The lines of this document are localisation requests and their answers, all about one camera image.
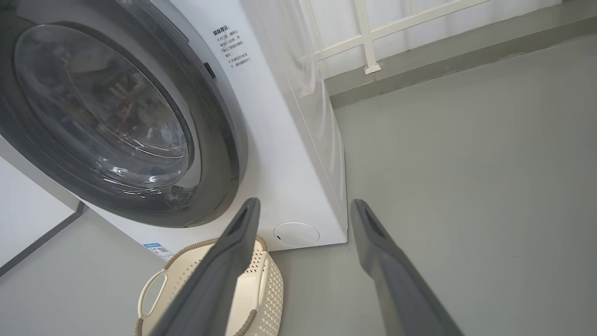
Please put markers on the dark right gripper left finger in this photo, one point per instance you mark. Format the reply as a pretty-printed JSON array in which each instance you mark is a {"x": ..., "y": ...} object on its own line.
[{"x": 219, "y": 284}]

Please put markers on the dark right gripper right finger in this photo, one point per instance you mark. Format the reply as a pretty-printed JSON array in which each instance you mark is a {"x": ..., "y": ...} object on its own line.
[{"x": 396, "y": 289}]

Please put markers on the round black glass washer door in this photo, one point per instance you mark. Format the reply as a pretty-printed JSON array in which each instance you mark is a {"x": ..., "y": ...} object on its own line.
[{"x": 219, "y": 154}]

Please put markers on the white front-load washing machine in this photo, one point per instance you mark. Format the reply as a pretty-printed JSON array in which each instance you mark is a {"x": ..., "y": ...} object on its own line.
[{"x": 289, "y": 163}]

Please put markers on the cream perforated laundry basket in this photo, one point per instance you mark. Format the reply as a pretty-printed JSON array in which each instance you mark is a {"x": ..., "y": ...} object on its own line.
[{"x": 270, "y": 298}]

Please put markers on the blue energy label sticker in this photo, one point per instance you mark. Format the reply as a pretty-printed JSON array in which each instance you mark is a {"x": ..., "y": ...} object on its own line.
[{"x": 158, "y": 251}]

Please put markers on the round white filter cover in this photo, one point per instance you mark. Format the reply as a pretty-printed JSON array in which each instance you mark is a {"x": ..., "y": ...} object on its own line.
[{"x": 296, "y": 234}]

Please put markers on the black printed warning text label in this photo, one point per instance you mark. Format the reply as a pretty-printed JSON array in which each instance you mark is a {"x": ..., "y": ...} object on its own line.
[{"x": 231, "y": 46}]

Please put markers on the white metal railing frame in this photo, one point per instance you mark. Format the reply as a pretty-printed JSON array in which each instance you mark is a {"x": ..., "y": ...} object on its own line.
[{"x": 368, "y": 46}]

